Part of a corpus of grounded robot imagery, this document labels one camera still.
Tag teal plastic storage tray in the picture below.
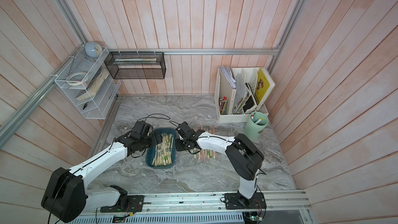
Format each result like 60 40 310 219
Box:
146 128 178 169

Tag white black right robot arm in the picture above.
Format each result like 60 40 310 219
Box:
176 122 266 209

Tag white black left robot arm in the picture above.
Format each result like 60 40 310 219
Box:
41 120 162 223

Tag bundle of coloured folders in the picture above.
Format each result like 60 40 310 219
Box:
219 96 229 115

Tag white file organizer rack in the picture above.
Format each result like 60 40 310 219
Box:
214 67 268 123

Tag mint green pen cup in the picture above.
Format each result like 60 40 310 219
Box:
244 112 268 142

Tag black booklet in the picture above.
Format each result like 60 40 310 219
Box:
243 83 258 114

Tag old book on shelf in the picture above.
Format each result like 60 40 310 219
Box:
76 67 109 102

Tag white papers in organizer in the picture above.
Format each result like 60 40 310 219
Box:
220 66 236 89

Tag roll of tape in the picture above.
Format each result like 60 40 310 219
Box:
66 72 88 86

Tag yellow book with animal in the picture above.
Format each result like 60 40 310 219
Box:
254 67 275 107

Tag small grey globe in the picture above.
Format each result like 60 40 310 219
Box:
85 41 103 59

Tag black cable on table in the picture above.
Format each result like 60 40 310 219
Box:
136 113 172 123

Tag black mesh wall basket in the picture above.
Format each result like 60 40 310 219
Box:
105 51 166 79

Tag white wire wall shelf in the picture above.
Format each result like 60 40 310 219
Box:
55 46 121 119

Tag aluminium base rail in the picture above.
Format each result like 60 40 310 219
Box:
72 190 317 224

